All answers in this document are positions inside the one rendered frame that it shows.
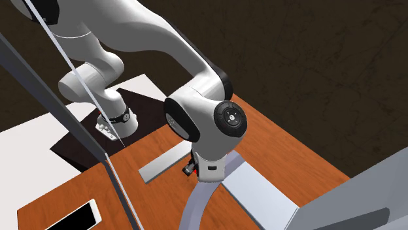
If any grey flat slab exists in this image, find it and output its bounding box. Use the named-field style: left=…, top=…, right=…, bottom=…
left=137, top=140, right=193, bottom=185

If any grey curved band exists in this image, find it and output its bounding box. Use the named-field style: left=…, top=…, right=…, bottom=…
left=178, top=150, right=247, bottom=230

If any dark robot stand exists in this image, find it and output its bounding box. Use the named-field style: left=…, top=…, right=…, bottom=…
left=49, top=88, right=180, bottom=173

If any brown wooden desk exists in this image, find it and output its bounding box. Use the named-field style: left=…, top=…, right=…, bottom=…
left=16, top=93, right=351, bottom=230

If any white phone with black screen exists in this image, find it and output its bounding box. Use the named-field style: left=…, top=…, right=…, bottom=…
left=44, top=198, right=103, bottom=230

